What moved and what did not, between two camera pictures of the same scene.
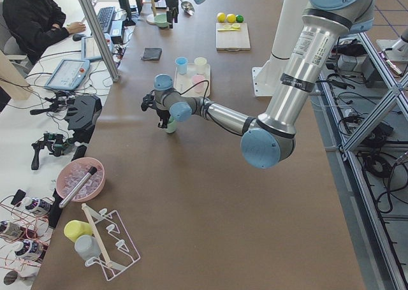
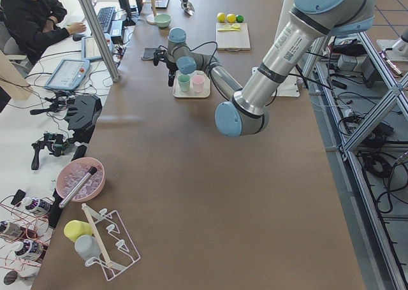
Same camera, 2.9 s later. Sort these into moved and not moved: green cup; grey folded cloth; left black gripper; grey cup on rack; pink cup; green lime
Moved: left black gripper; green cup
Not moved: green lime; grey folded cloth; pink cup; grey cup on rack
